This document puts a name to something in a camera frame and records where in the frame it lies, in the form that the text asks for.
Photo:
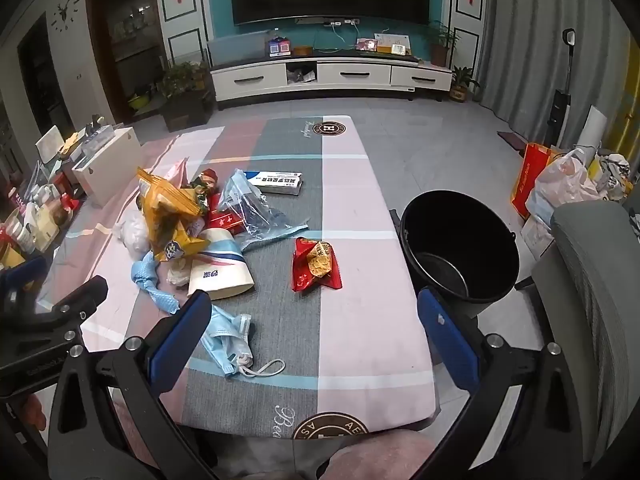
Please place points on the grey glass tank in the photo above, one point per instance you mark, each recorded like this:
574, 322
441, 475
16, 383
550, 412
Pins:
237, 47

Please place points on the grey curtain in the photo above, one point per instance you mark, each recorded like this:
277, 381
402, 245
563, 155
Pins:
530, 35

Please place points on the clear blue-printed plastic bag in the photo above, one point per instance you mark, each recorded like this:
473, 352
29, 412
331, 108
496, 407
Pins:
250, 210

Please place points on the small brown box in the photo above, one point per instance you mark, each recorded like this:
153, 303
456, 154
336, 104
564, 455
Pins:
302, 51

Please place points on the small potted plant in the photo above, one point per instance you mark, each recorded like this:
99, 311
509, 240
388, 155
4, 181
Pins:
460, 90

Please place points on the dark doormat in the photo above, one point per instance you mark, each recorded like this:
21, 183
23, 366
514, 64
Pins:
512, 140

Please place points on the grey chair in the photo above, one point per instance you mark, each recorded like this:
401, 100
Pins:
590, 285

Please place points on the white printed carton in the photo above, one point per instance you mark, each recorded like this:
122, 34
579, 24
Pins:
537, 237

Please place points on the cluttered bottles and jars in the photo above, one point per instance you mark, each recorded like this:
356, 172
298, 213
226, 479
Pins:
35, 220

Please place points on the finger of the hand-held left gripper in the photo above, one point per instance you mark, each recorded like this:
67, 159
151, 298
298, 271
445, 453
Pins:
20, 277
92, 290

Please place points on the dark wooden display cabinet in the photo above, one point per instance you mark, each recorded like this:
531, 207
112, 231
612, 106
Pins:
125, 35

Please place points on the pink plastic bag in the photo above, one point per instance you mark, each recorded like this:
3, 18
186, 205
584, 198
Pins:
177, 170

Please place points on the person's left hand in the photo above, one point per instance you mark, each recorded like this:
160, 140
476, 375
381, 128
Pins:
32, 412

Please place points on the red snack packet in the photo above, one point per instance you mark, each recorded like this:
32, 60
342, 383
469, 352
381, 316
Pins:
305, 275

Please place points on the white television cabinet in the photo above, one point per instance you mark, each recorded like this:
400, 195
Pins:
350, 72

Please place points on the red cigarette box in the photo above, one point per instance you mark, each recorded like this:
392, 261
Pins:
222, 220

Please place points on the blue and red boxes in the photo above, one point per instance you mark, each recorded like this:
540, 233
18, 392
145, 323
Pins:
279, 47

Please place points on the white plastic bag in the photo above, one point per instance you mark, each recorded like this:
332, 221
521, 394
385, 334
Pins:
132, 232

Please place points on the yellow snack bag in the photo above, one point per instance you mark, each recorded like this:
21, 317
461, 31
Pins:
170, 210

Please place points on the white storage box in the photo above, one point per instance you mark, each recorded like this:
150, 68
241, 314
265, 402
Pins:
110, 170

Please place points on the pale filled plastic bag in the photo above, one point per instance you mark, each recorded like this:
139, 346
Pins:
565, 180

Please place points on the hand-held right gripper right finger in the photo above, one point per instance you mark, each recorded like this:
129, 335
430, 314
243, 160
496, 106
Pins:
445, 340

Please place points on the white paper cup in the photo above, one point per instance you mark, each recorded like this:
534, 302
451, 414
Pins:
220, 275

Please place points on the picture frame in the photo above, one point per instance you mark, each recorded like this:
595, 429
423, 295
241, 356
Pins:
366, 45

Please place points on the upright vacuum cleaner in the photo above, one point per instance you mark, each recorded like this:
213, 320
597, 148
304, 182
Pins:
557, 110

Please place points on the crumpled white tissue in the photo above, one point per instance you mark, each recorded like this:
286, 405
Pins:
176, 275

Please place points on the black wall clock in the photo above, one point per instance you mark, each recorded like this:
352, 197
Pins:
65, 10

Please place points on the white desk calendar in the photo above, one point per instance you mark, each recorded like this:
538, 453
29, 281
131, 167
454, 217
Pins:
390, 40

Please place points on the potted plants on dark stand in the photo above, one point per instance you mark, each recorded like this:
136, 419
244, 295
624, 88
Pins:
185, 105

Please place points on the black plastic bucket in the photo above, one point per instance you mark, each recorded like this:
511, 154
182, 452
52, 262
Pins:
450, 225

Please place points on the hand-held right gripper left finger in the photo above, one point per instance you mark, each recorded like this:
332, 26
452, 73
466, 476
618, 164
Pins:
180, 340

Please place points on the tall potted plant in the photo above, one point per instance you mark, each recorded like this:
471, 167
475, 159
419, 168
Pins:
441, 52

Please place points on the white ointment box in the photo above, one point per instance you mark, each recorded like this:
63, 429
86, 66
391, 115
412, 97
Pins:
275, 182

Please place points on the green snack wrapper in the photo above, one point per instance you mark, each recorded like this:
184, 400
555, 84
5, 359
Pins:
205, 180

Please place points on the orange shopping bag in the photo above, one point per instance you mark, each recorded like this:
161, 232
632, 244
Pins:
527, 180

